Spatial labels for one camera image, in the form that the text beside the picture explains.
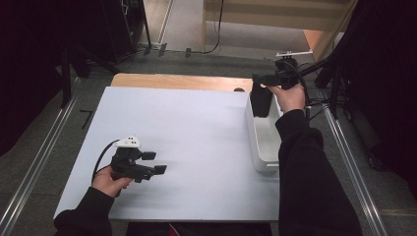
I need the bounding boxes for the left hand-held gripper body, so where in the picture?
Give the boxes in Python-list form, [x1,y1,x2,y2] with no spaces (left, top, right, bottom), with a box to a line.
[110,136,155,184]

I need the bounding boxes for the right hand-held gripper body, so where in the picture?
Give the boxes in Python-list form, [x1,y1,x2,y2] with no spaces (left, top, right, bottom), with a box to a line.
[274,49,314,90]

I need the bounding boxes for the black phone case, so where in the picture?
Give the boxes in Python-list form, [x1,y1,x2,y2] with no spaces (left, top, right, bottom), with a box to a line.
[250,74,273,118]

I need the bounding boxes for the white plastic bin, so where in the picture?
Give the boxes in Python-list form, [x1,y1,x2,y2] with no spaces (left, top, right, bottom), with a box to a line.
[245,91,284,174]

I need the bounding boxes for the person's right hand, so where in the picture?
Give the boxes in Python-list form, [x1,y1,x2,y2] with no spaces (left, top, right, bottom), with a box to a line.
[262,83,307,114]

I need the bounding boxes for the person's left hand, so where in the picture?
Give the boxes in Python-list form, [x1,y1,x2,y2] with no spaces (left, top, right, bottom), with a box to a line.
[91,165,134,198]

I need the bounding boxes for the beige wooden furniture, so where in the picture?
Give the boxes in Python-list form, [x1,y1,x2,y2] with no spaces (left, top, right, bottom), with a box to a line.
[201,0,358,63]

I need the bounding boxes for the wooden table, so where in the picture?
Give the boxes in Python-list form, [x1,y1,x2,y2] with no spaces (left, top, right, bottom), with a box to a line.
[110,73,254,93]

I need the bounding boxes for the black curtain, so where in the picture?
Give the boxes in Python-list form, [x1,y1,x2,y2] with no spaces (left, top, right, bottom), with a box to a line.
[0,0,106,156]
[340,0,417,198]

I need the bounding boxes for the black metal stand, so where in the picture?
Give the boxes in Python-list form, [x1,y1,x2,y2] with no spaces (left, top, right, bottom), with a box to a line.
[60,48,74,109]

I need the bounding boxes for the black equipment cabinet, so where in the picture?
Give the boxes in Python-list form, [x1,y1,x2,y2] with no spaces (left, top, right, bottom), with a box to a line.
[97,0,152,64]

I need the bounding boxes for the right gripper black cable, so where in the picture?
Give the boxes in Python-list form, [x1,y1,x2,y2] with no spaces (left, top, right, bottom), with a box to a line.
[288,61,312,111]

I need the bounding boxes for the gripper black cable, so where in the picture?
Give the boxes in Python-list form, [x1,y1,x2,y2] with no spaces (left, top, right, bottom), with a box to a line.
[92,139,121,181]
[288,61,312,111]

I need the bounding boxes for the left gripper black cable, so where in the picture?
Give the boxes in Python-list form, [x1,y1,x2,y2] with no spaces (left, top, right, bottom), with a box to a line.
[92,139,121,181]

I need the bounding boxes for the black hanging cable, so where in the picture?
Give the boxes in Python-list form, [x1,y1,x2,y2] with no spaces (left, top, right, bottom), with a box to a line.
[200,0,225,55]

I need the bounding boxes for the metal floor rail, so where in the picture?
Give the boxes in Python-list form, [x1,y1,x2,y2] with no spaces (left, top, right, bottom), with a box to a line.
[0,78,82,236]
[323,106,390,236]

